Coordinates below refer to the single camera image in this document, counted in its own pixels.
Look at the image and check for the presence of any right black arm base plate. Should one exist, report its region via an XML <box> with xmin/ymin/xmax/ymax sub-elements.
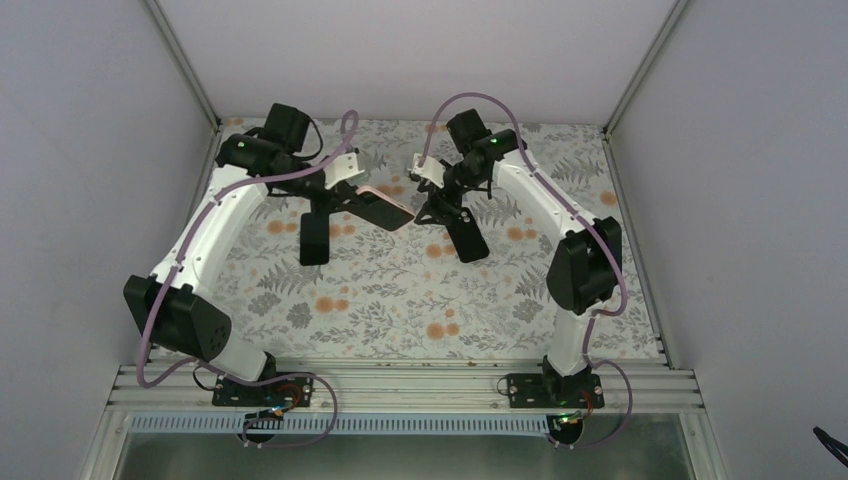
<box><xmin>496</xmin><ymin>373</ymin><xmax>605</xmax><ymax>409</ymax></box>

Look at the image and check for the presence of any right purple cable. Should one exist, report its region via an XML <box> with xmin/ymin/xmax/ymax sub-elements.
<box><xmin>417</xmin><ymin>92</ymin><xmax>634</xmax><ymax>452</ymax></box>

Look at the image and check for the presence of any black phone case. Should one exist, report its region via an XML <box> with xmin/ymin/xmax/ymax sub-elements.
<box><xmin>447</xmin><ymin>208</ymin><xmax>490</xmax><ymax>263</ymax></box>

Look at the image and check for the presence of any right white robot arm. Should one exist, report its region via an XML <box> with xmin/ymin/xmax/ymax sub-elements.
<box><xmin>410</xmin><ymin>109</ymin><xmax>625</xmax><ymax>407</ymax></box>

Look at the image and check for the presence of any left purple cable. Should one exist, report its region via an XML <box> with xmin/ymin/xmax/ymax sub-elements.
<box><xmin>135</xmin><ymin>109</ymin><xmax>360</xmax><ymax>452</ymax></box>

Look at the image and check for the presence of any black phone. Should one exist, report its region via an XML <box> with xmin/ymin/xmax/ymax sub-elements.
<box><xmin>299</xmin><ymin>212</ymin><xmax>330</xmax><ymax>266</ymax></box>

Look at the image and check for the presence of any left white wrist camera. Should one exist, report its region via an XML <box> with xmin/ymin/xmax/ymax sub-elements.
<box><xmin>323</xmin><ymin>151</ymin><xmax>366</xmax><ymax>190</ymax></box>

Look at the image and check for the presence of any perforated grey cable duct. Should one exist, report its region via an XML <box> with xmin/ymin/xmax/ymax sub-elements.
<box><xmin>129</xmin><ymin>412</ymin><xmax>549</xmax><ymax>436</ymax></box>

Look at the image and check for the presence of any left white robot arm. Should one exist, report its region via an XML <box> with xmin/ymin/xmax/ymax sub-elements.
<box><xmin>123</xmin><ymin>103</ymin><xmax>360</xmax><ymax>405</ymax></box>

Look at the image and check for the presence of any aluminium rail beam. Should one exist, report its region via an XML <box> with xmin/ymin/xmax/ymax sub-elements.
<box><xmin>107</xmin><ymin>361</ymin><xmax>705</xmax><ymax>414</ymax></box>

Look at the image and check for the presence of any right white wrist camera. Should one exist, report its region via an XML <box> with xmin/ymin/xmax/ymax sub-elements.
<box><xmin>409</xmin><ymin>153</ymin><xmax>446</xmax><ymax>193</ymax></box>

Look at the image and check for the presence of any purple cable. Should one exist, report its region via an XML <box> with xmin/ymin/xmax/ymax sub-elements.
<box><xmin>135</xmin><ymin>109</ymin><xmax>360</xmax><ymax>452</ymax></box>
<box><xmin>417</xmin><ymin>92</ymin><xmax>634</xmax><ymax>452</ymax></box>

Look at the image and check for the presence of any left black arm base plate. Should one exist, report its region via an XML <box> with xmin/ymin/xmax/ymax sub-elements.
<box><xmin>211</xmin><ymin>377</ymin><xmax>314</xmax><ymax>409</ymax></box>

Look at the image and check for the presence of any black object at corner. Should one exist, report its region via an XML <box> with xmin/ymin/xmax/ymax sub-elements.
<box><xmin>812</xmin><ymin>426</ymin><xmax>848</xmax><ymax>467</ymax></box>

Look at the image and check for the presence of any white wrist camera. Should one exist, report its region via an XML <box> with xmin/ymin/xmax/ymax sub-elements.
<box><xmin>323</xmin><ymin>151</ymin><xmax>366</xmax><ymax>190</ymax></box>
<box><xmin>409</xmin><ymin>153</ymin><xmax>446</xmax><ymax>193</ymax></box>

